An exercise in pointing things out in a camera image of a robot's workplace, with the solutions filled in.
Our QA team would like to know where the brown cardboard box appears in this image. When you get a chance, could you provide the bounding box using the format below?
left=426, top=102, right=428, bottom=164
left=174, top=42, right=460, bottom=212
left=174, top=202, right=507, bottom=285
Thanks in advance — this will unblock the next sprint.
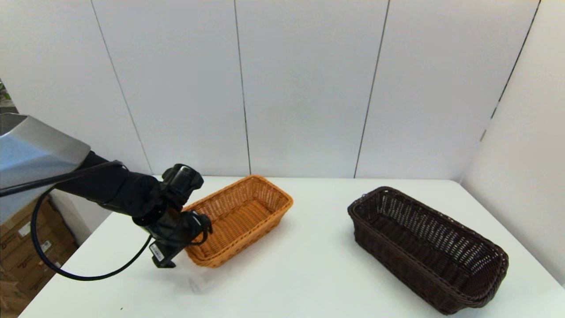
left=15, top=241, right=80, bottom=301
left=0, top=278, right=34, bottom=315
left=0, top=197, right=62, bottom=259
left=0, top=219, right=73, bottom=283

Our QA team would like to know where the orange wicker basket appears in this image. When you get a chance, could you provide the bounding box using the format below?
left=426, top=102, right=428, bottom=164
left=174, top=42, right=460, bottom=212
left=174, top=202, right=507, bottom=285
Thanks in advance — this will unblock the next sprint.
left=182, top=174, right=294, bottom=269

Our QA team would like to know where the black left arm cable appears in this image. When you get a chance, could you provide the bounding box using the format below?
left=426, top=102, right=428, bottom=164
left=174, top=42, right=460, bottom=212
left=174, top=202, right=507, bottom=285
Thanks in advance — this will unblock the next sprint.
left=0, top=161, right=153, bottom=281

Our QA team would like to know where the dark brown wicker basket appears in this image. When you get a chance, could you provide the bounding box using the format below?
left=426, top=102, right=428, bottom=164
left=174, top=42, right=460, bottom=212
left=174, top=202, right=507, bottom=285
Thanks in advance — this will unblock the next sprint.
left=347, top=186, right=509, bottom=315

